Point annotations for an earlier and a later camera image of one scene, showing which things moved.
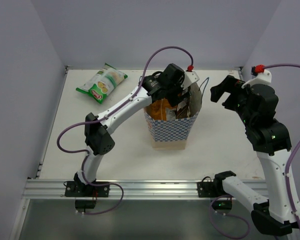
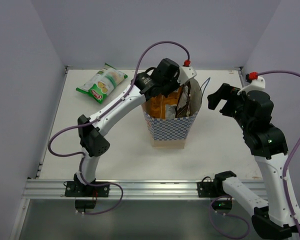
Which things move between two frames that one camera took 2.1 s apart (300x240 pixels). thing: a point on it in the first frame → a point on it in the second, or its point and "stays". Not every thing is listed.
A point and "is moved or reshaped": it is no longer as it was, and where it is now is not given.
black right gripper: x=231 y=84 → x=226 y=92
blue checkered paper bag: x=172 y=134 stays
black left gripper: x=180 y=93 → x=163 y=90
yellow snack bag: x=157 y=109 is moved or reshaped
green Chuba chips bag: x=102 y=83 stays
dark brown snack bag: x=183 y=109 stays
